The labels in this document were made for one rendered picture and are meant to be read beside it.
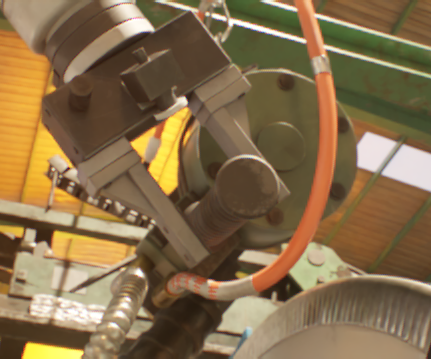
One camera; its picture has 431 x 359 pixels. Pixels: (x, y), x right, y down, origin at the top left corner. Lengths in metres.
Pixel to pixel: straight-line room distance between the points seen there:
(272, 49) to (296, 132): 2.99
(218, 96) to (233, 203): 0.11
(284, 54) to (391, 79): 0.56
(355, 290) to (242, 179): 0.25
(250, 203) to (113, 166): 0.10
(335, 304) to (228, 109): 0.25
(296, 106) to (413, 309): 0.20
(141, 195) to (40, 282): 1.12
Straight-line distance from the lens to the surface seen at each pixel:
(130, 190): 0.53
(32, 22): 0.55
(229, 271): 0.78
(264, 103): 0.67
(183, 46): 0.55
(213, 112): 0.55
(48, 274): 1.65
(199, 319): 0.76
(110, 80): 0.53
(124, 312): 0.48
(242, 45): 3.63
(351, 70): 3.78
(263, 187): 0.48
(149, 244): 0.65
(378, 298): 0.65
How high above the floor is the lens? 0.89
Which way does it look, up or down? 41 degrees up
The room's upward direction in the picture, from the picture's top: straight up
